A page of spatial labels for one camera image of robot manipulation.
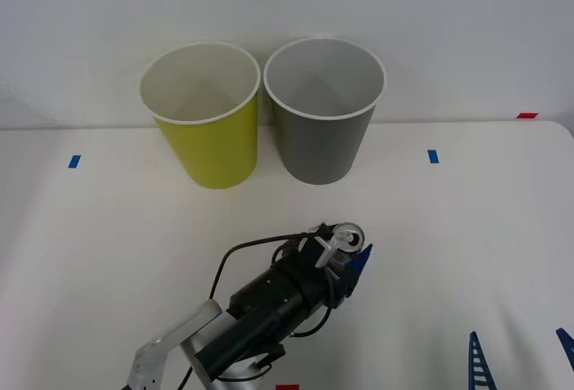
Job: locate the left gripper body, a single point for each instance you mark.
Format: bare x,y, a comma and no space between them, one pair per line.
305,269

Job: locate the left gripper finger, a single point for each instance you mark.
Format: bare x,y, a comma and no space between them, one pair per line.
324,228
359,266

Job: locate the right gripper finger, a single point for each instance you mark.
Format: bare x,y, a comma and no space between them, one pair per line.
478,363
567,341

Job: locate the silver drink can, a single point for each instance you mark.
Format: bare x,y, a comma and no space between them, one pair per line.
352,236

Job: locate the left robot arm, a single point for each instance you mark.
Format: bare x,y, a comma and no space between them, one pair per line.
260,300

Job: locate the grey plastic bin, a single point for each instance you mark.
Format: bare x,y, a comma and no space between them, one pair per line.
320,148

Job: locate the yellow-green plastic bin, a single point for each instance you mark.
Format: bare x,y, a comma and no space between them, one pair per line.
220,152

